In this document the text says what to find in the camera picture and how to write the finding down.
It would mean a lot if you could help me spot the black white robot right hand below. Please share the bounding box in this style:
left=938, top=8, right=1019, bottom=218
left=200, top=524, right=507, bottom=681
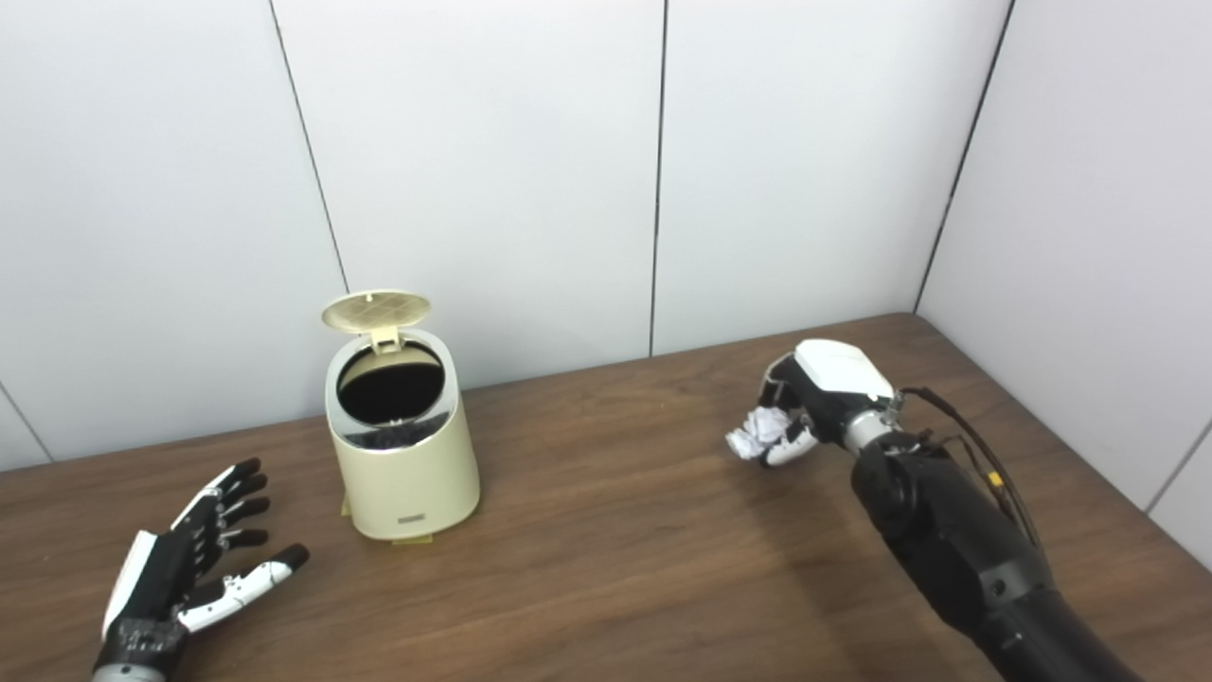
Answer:
left=757, top=339, right=900, bottom=467

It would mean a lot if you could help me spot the black white robot left hand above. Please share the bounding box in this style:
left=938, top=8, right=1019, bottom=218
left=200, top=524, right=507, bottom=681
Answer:
left=92, top=458, right=311, bottom=675

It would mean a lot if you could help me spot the white paper ball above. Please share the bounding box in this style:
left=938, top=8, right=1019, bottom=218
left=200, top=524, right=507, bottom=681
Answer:
left=726, top=405, right=793, bottom=462

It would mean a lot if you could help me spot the cream-colored bin body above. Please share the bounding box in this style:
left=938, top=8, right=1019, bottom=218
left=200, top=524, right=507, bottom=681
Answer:
left=325, top=327, right=481, bottom=543

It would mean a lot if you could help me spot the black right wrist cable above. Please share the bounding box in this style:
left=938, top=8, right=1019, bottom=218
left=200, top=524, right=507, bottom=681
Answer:
left=900, top=386, right=1048, bottom=560

